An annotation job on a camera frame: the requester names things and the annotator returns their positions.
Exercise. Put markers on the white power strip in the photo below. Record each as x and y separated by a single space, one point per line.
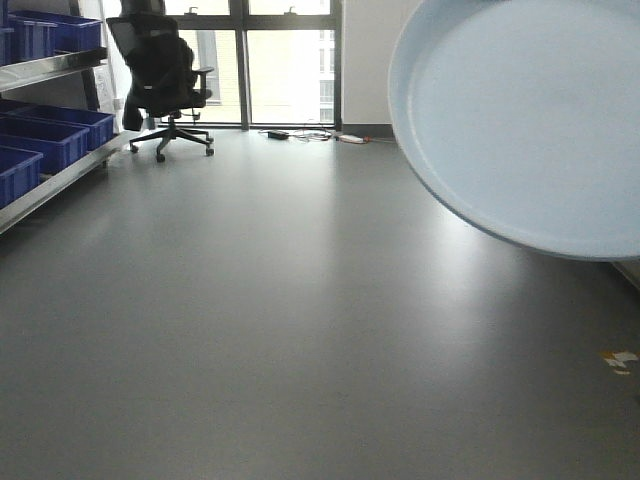
353 139

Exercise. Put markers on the torn floor tape scrap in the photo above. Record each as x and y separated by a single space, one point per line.
618 361

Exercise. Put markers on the blue bin bottom far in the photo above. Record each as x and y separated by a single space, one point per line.
100 125

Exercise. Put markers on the black office chair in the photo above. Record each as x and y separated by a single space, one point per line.
164 82

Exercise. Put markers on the blue bin bottom middle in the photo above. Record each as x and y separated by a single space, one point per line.
60 144

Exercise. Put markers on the black window frame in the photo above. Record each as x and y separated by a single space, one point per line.
277 64

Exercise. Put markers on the black power adapter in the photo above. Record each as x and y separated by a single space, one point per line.
278 135

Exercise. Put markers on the light blue plate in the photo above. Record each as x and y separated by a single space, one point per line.
522 118

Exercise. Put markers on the blue bin bottom near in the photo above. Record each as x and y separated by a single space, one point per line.
20 173

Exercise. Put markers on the steel shelving rack left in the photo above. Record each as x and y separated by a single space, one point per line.
63 80

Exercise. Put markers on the blue bin on top shelf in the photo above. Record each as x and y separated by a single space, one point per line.
38 34

